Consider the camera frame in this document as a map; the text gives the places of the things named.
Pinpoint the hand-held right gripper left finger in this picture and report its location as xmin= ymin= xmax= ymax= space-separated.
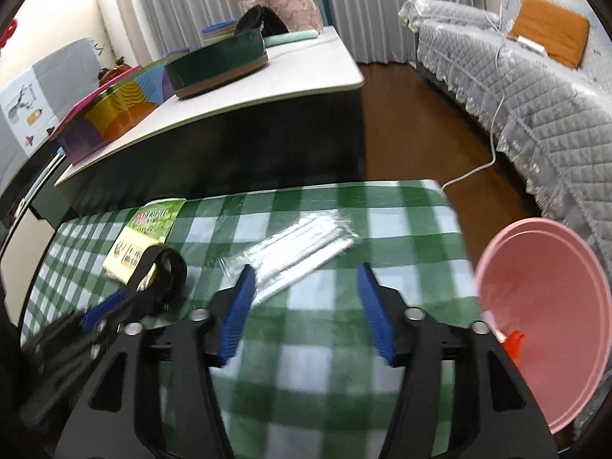
xmin=55 ymin=264 xmax=257 ymax=459

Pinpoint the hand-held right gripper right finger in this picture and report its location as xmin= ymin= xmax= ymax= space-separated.
xmin=358 ymin=263 xmax=560 ymax=459

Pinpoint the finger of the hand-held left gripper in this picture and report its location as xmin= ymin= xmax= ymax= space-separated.
xmin=79 ymin=289 xmax=144 ymax=335
xmin=122 ymin=245 xmax=188 ymax=316

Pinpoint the cream cardboard box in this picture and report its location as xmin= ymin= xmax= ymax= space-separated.
xmin=103 ymin=236 xmax=161 ymax=284

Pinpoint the clear plastic wrapper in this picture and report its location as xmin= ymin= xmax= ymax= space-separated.
xmin=221 ymin=210 xmax=360 ymax=304

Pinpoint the orange plastic bag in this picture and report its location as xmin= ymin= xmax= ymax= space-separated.
xmin=502 ymin=330 xmax=527 ymax=369

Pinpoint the pink plastic basin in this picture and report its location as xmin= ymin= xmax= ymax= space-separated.
xmin=473 ymin=217 xmax=612 ymax=433

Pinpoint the green panda snack packet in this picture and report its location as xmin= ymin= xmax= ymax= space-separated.
xmin=125 ymin=197 xmax=187 ymax=244

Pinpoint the green white checkered tablecloth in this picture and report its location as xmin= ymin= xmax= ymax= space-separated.
xmin=19 ymin=179 xmax=483 ymax=459

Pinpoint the television cabinet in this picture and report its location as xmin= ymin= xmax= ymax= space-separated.
xmin=0 ymin=150 xmax=80 ymax=269

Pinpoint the colourful patterned gift box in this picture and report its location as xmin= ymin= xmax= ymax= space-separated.
xmin=48 ymin=55 xmax=192 ymax=164

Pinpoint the white top coffee table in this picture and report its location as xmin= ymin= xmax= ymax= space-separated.
xmin=54 ymin=25 xmax=366 ymax=216

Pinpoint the brown teapot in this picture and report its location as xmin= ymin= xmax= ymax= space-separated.
xmin=98 ymin=57 xmax=130 ymax=82

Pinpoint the television with grey cover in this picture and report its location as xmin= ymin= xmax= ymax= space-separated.
xmin=0 ymin=37 xmax=102 ymax=192

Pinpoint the round dark green tin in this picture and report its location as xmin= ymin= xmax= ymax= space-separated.
xmin=164 ymin=30 xmax=269 ymax=100

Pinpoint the stack of colourful plates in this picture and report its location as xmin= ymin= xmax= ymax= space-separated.
xmin=201 ymin=19 xmax=240 ymax=46

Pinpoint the white standing air conditioner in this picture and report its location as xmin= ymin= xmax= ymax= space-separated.
xmin=96 ymin=0 xmax=154 ymax=70

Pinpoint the grey quilted sofa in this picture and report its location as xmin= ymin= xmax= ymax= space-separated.
xmin=398 ymin=0 xmax=612 ymax=441

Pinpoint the mint green foam roll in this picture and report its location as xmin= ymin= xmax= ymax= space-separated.
xmin=263 ymin=29 xmax=319 ymax=49

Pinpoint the black hat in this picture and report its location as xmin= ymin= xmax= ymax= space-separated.
xmin=234 ymin=4 xmax=289 ymax=39

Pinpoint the white power adapter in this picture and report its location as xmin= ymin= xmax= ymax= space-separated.
xmin=509 ymin=33 xmax=548 ymax=57

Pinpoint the orange cushion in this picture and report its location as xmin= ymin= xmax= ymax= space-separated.
xmin=508 ymin=0 xmax=590 ymax=68

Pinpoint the white power cable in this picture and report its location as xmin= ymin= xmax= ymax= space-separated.
xmin=440 ymin=10 xmax=508 ymax=192

